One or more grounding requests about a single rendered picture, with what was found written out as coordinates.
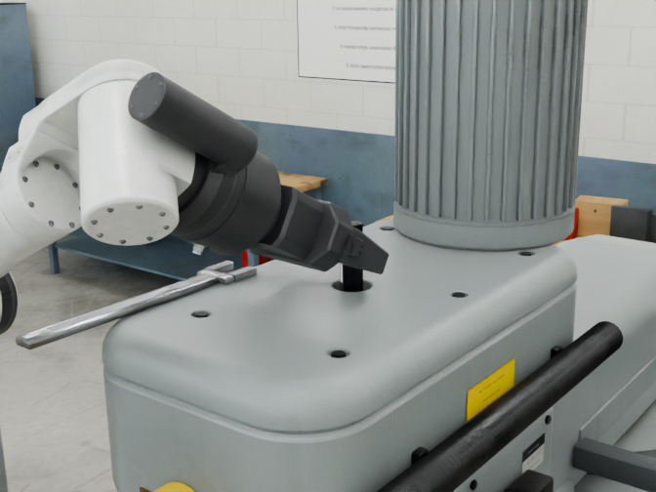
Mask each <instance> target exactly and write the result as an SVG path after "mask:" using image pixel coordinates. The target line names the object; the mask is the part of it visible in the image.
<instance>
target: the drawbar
mask: <svg viewBox="0 0 656 492"><path fill-rule="evenodd" d="M351 224H352V226H354V227H356V228H358V229H359V230H361V231H362V232H363V224H362V223H361V222H360V221H351ZM340 291H343V292H361V291H363V269H359V268H356V267H352V266H345V265H343V283H342V282H341V264H340Z"/></svg>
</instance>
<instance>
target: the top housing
mask: <svg viewBox="0 0 656 492"><path fill-rule="evenodd" d="M363 233H364V234H366V235H367V236H368V237H369V238H371V239H372V240H373V241H374V242H376V243H377V244H378V245H379V246H381V247H382V248H383V249H384V250H385V251H387V252H388V253H389V257H388V260H387V263H386V266H385V269H384V272H383V273H382V274H378V273H374V272H371V271H367V270H363V291H361V292H343V291H340V263H338V264H336V265H335V266H333V267H332V268H330V269H329V270H328V271H325V272H324V271H320V270H316V269H312V268H308V267H304V266H298V265H294V264H290V263H286V262H282V261H278V260H273V261H270V262H268V263H265V264H262V265H260V266H255V267H256V268H257V275H254V276H251V277H249V278H246V279H243V280H240V281H238V282H232V283H230V284H227V285H224V284H221V283H217V284H214V285H212V286H209V287H206V288H203V289H200V290H198V291H195V292H192V293H189V294H186V295H184V296H181V297H178V298H176V299H173V300H171V301H168V302H165V303H162V304H159V305H157V306H154V307H149V308H146V309H144V310H141V311H138V312H135V313H132V314H130V315H127V316H124V317H122V318H120V319H119V320H118V321H117V322H116V323H115V324H114V325H113V326H112V327H111V328H110V329H109V330H108V332H107V334H106V336H105V338H104V340H103V342H102V363H103V379H104V390H105V401H106V413H107V423H108V435H109V446H110V457H111V468H112V478H113V481H114V485H115V487H116V489H117V492H140V487H142V488H144V489H146V490H149V491H151V492H153V491H155V490H157V489H158V488H160V487H162V486H164V485H165V484H167V483H169V482H180V483H183V484H185V485H186V486H188V487H190V488H191V489H192V490H194V491H195V492H378V491H379V490H380V489H382V488H383V487H384V486H385V485H387V484H388V483H389V482H391V481H392V480H393V479H394V478H396V477H397V476H398V475H400V474H401V473H402V472H404V471H405V470H406V469H408V468H409V467H410V466H411V455H412V452H413V451H414V450H416V449H417V448H418V447H420V446H421V447H424V448H427V449H428V450H429V452H430V451H431V450H432V449H433V448H434V447H436V446H437V445H438V444H440V443H441V442H442V441H444V440H445V439H446V438H448V437H449V436H450V435H452V434H453V433H454V432H456V431H457V430H458V429H460V428H461V427H462V426H463V425H465V424H466V423H467V422H469V421H470V420H471V419H473V418H474V417H475V416H477V415H478V414H479V413H481V412H482V411H483V410H484V409H486V408H487V407H488V406H490V405H491V404H492V403H494V402H495V401H496V400H498V399H499V398H500V397H501V396H503V395H504V394H505V393H507V392H508V391H509V390H511V389H512V388H513V387H515V386H516V385H518V384H519V383H520V382H521V381H522V380H524V379H525V378H527V377H528V376H529V375H530V374H532V373H533V372H534V371H536V370H537V369H538V368H540V367H541V366H542V365H544V364H545V363H546V362H547V361H549V360H550V359H551V349H552V348H553V347H554V346H555V345H557V346H562V347H563V349H565V348H566V347H567V346H569V345H570V344H571V343H573V336H574V321H575V306H576V292H577V285H576V280H577V277H578V270H577V265H576V263H575V261H574V259H573V257H572V256H571V255H570V254H569V253H568V252H567V251H565V250H563V249H561V248H559V247H557V246H554V245H549V246H544V247H539V248H533V249H526V250H515V251H471V250H460V249H451V248H444V247H438V246H433V245H429V244H426V243H422V242H419V241H416V240H413V239H411V238H408V237H407V236H405V235H403V234H402V233H400V231H399V230H397V229H396V228H395V226H394V224H393V220H384V221H379V222H376V223H373V224H370V225H367V226H364V227H363Z"/></svg>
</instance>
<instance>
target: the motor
mask: <svg viewBox="0 0 656 492"><path fill-rule="evenodd" d="M588 1H589V0H396V3H395V125H394V203H393V224H394V226H395V228H396V229H397V230H399V231H400V233H402V234H403V235H405V236H407V237H408V238H411V239H413V240H416V241H419V242H422V243H426V244H429V245H433V246H438V247H444V248H451V249H460V250H471V251H515V250H526V249H533V248H539V247H544V246H549V245H552V244H555V243H557V242H559V241H561V240H563V239H565V238H566V237H567V236H568V235H570V234H571V233H572V232H573V230H574V220H575V206H574V205H575V197H576V183H577V167H578V152H579V137H580V122H581V106H582V92H583V76H584V61H585V47H586V31H587V16H588Z"/></svg>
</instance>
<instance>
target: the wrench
mask: <svg viewBox="0 0 656 492"><path fill-rule="evenodd" d="M230 270H233V262H231V261H225V262H222V263H219V264H216V265H213V266H208V267H205V269H202V270H199V271H197V276H194V277H191V278H189V279H186V280H183V281H180V282H177V283H174V284H171V285H168V286H165V287H163V288H160V289H157V290H154V291H151V292H148V293H145V294H142V295H139V296H137V297H134V298H131V299H128V300H125V301H122V302H119V303H116V304H113V305H111V306H108V307H103V308H100V309H97V310H94V311H91V312H88V313H85V314H82V315H79V316H76V317H73V318H70V319H67V320H65V321H63V322H60V323H57V324H54V325H51V326H48V327H45V328H42V329H39V330H36V331H33V332H30V333H27V334H24V335H21V336H18V337H16V344H17V345H18V346H20V347H23V348H25V349H36V348H39V347H42V346H45V345H47V344H49V343H52V342H55V341H58V340H60V339H63V338H66V337H69V336H72V335H74V334H77V333H80V332H83V331H86V330H88V329H91V328H94V327H97V326H100V325H102V324H105V323H107V322H110V321H113V320H115V319H118V318H121V317H124V316H127V315H130V314H132V313H135V312H138V311H141V310H144V309H146V308H151V307H154V306H157V305H159V304H162V303H165V302H168V301H171V300H173V299H176V298H178V297H181V296H184V295H186V294H189V293H192V292H195V291H198V290H200V289H203V288H206V287H209V286H212V285H214V284H217V283H221V284H224V285H227V284H230V283H232V282H238V281H240V280H243V279H246V278H249V277H251V276H254V275H257V268H256V267H253V266H246V267H244V268H241V269H238V270H235V271H233V272H230V273H228V274H225V272H228V271H230Z"/></svg>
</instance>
